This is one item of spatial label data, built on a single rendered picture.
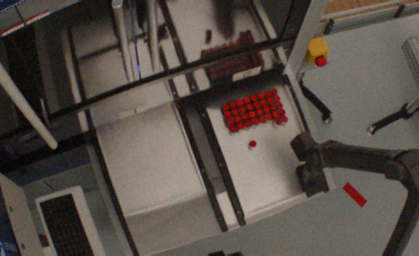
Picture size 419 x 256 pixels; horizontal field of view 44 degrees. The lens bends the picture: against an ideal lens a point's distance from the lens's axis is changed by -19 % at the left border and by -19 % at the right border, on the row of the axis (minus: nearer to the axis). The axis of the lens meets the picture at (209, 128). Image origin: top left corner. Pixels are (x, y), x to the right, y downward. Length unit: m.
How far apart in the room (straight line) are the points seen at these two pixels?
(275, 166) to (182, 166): 0.27
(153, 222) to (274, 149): 0.43
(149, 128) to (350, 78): 1.37
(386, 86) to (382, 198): 0.60
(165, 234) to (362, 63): 1.60
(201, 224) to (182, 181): 0.14
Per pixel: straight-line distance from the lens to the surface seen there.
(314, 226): 2.79
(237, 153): 1.88
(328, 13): 2.05
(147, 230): 1.84
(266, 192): 1.87
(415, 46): 2.60
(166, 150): 1.88
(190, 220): 1.85
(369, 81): 3.03
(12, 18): 1.02
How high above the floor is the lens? 2.71
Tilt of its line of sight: 75 degrees down
